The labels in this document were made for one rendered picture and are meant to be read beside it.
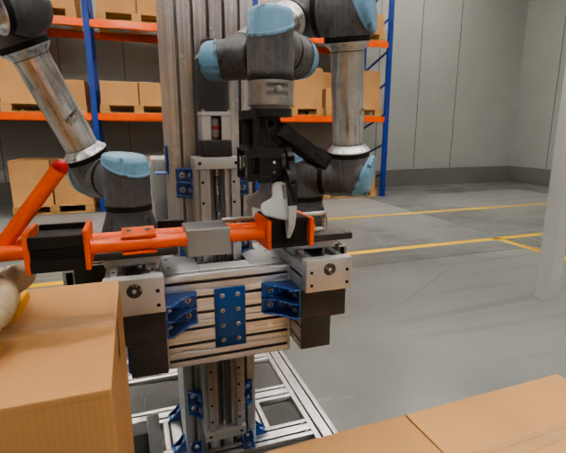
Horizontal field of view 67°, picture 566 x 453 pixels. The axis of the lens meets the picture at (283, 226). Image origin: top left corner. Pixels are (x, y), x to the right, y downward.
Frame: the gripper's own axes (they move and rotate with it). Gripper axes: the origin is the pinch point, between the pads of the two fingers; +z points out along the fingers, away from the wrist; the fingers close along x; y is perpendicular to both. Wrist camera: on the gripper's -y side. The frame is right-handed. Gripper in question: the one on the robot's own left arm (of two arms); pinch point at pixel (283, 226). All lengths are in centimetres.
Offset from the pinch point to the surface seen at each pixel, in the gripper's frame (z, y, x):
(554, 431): 62, -77, 0
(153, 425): 55, 24, -29
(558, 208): 43, -279, -163
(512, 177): 111, -932, -805
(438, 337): 117, -158, -140
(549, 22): -263, -948, -766
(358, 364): 117, -91, -128
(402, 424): 62, -40, -16
